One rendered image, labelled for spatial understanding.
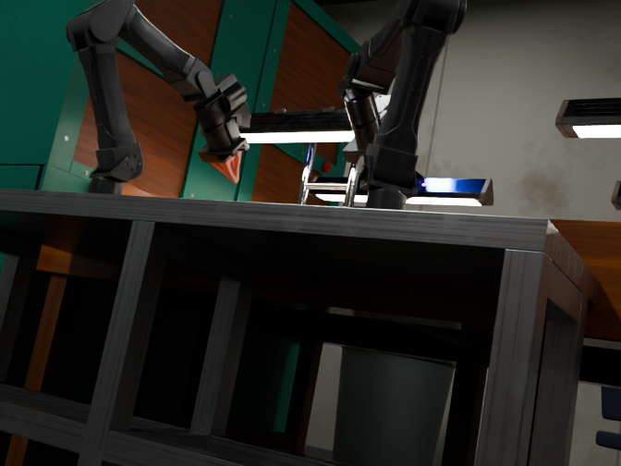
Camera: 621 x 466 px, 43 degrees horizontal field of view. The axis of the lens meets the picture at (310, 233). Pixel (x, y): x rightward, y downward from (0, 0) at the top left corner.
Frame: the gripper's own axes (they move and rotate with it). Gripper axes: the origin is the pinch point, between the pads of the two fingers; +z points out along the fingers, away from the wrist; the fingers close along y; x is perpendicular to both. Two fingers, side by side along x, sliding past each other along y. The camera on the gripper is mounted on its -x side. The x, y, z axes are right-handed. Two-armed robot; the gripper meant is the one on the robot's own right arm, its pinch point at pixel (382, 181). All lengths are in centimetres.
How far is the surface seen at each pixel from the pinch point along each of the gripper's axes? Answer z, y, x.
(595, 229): -1.8, -45.4, 15.5
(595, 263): 1.7, -46.0, 19.6
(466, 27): 87, 110, -310
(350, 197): 23.7, 29.2, -29.2
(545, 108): 124, 56, -272
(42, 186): -7, 85, 15
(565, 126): 2.1, -29.9, -25.8
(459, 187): 43, 16, -65
